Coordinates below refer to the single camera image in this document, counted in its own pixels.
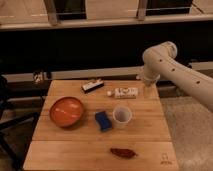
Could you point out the white plastic cup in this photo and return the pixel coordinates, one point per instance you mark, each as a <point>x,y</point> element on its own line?
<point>122,115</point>

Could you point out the orange ceramic bowl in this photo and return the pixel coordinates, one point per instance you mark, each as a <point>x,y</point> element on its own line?
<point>66,111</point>

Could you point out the white plastic bottle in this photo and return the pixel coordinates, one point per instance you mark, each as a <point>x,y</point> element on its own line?
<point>123,93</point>

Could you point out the wall power outlet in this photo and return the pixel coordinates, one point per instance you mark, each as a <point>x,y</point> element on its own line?
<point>38,77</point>

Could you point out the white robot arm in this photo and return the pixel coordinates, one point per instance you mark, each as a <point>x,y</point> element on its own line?
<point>159,60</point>

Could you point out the blue sponge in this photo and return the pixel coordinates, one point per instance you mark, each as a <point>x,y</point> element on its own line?
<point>103,121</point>

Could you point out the black whiteboard eraser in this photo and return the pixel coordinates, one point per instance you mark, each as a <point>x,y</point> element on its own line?
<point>92,85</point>

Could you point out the dried red chili pepper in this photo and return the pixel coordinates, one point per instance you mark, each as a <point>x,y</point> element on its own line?
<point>123,153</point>

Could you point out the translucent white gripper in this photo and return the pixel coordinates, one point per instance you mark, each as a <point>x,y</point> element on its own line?
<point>148,87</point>

